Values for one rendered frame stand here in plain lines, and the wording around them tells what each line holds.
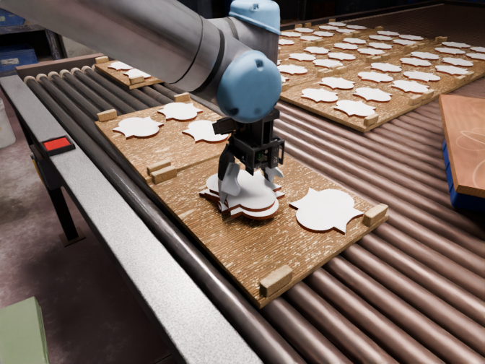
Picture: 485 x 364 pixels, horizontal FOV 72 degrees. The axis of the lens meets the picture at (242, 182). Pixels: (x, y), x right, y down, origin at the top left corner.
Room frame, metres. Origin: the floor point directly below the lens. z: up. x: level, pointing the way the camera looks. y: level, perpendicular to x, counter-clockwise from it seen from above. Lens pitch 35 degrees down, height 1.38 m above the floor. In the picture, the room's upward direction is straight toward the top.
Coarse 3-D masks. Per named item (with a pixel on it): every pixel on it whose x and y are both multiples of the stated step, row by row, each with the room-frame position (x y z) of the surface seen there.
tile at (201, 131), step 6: (192, 126) 0.93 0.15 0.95; (198, 126) 0.93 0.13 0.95; (204, 126) 0.93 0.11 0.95; (210, 126) 0.93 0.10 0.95; (186, 132) 0.89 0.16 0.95; (192, 132) 0.89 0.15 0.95; (198, 132) 0.89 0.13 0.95; (204, 132) 0.89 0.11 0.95; (210, 132) 0.89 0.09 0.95; (198, 138) 0.85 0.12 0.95; (204, 138) 0.85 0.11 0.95; (210, 138) 0.85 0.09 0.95; (216, 138) 0.85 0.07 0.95; (222, 138) 0.85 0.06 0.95
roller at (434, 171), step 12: (276, 108) 1.17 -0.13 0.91; (288, 108) 1.14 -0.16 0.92; (312, 120) 1.05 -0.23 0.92; (336, 132) 0.96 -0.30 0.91; (348, 132) 0.95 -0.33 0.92; (360, 144) 0.89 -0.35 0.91; (372, 144) 0.87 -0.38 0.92; (396, 156) 0.81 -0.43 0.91; (408, 156) 0.80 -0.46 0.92; (420, 168) 0.75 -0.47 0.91; (432, 168) 0.74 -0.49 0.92; (444, 180) 0.70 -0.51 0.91
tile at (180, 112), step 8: (168, 104) 1.11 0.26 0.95; (176, 104) 1.11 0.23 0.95; (184, 104) 1.11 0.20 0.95; (192, 104) 1.11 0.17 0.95; (160, 112) 1.05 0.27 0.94; (168, 112) 1.04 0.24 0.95; (176, 112) 1.04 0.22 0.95; (184, 112) 1.04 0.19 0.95; (192, 112) 1.04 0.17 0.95; (200, 112) 1.05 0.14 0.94; (168, 120) 0.99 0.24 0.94; (176, 120) 0.99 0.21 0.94; (184, 120) 0.99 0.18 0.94; (192, 120) 1.00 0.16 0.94
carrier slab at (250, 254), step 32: (288, 160) 0.75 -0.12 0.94; (160, 192) 0.61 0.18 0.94; (192, 192) 0.61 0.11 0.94; (288, 192) 0.61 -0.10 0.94; (192, 224) 0.50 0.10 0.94; (224, 224) 0.50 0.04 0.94; (256, 224) 0.50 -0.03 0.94; (288, 224) 0.50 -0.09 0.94; (352, 224) 0.50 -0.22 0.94; (224, 256) 0.42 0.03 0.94; (256, 256) 0.42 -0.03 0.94; (288, 256) 0.42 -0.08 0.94; (320, 256) 0.42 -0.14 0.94; (256, 288) 0.35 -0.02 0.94; (288, 288) 0.36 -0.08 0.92
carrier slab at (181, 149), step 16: (144, 112) 1.06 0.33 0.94; (208, 112) 1.06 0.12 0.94; (112, 128) 0.94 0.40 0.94; (160, 128) 0.94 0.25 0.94; (176, 128) 0.94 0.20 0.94; (112, 144) 0.86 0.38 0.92; (128, 144) 0.83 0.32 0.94; (144, 144) 0.83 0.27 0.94; (160, 144) 0.83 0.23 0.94; (176, 144) 0.83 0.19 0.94; (192, 144) 0.83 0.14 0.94; (208, 144) 0.83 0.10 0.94; (224, 144) 0.83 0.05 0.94; (128, 160) 0.75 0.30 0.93; (144, 160) 0.75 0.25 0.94; (160, 160) 0.75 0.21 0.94; (176, 160) 0.75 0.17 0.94; (192, 160) 0.75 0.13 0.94; (208, 160) 0.76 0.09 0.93; (144, 176) 0.67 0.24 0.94
